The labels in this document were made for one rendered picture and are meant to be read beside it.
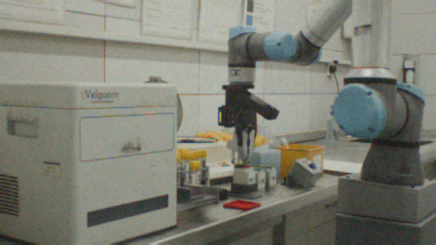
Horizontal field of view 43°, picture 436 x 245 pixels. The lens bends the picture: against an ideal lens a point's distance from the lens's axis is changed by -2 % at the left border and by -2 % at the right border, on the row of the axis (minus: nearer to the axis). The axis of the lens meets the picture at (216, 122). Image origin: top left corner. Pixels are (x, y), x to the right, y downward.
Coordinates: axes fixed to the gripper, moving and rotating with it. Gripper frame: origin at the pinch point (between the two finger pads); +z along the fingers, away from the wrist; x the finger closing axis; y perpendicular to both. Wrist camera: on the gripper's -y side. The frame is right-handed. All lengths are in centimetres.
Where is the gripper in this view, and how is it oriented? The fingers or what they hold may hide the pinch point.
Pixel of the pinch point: (246, 158)
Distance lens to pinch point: 153.2
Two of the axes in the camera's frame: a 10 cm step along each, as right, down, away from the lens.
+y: -8.2, -0.5, 5.6
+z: -0.2, 10.0, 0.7
